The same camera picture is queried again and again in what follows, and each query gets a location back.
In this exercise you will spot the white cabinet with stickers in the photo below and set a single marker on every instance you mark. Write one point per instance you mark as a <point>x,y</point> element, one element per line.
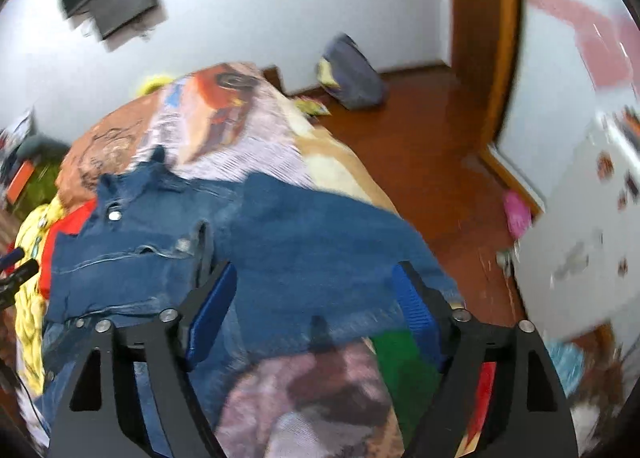
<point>565,248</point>

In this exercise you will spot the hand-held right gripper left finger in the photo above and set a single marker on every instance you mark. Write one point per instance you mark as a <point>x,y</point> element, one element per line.
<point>212,318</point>

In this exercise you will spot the yellow packet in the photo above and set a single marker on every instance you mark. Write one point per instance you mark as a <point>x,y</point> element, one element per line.
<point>312,106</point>

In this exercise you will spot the red cloth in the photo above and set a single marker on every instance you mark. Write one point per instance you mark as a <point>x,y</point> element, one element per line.
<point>70,223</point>

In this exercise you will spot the orange box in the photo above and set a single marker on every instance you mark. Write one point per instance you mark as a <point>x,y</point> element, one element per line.
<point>20,180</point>

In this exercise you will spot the light blue cloth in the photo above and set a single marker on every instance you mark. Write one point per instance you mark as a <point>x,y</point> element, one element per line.
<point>565,368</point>

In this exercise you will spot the glossy printed packet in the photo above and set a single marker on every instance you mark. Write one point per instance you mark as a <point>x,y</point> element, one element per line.
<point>17,128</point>

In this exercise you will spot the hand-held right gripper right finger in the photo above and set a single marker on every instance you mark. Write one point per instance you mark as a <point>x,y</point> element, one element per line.
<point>417,318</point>

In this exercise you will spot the printed blanket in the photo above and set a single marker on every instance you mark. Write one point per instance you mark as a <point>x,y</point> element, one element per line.
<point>225,103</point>

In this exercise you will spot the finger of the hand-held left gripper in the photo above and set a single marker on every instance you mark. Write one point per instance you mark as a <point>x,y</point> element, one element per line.
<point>12,257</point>
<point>22,272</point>

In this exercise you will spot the grey plush item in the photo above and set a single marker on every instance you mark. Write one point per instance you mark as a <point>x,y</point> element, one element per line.
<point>42,147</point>

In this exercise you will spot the blue denim jeans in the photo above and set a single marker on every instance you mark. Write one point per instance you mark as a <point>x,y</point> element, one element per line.
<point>300,238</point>

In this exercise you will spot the yellow plush item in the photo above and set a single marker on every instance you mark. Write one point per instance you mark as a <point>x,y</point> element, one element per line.
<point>152,84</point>

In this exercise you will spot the wooden door frame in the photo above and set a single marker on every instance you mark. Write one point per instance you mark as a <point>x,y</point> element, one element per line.
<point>480,38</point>

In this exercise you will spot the pink plastic item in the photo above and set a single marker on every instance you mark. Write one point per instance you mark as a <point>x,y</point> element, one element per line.
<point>517,215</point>

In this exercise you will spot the grey backpack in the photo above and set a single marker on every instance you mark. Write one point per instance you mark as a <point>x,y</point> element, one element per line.
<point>355,73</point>

